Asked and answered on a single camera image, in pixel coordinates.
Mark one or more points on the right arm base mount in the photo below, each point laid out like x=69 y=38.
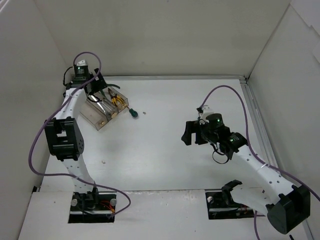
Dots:
x=221 y=206

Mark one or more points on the yellow long-nose pliers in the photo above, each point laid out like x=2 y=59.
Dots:
x=113 y=96

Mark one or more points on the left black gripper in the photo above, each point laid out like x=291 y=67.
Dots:
x=97 y=81

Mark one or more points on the green side cutters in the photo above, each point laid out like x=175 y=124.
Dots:
x=106 y=87

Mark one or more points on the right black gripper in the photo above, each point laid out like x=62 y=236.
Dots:
x=198 y=134

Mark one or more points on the large silver ratchet wrench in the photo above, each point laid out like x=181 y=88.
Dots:
x=101 y=105

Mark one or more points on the green stubby screwdriver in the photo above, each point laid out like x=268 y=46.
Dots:
x=133 y=112

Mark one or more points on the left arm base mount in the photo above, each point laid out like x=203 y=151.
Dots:
x=92 y=208

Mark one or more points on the clear three-compartment organizer tray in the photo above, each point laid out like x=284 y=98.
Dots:
x=98 y=119

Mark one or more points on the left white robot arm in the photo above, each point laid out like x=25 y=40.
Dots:
x=65 y=140

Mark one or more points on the yellow black pliers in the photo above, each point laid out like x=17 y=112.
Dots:
x=120 y=101

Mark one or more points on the aluminium rail at back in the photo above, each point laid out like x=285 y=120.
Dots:
x=175 y=77

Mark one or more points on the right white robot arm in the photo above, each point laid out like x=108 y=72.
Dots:
x=283 y=203

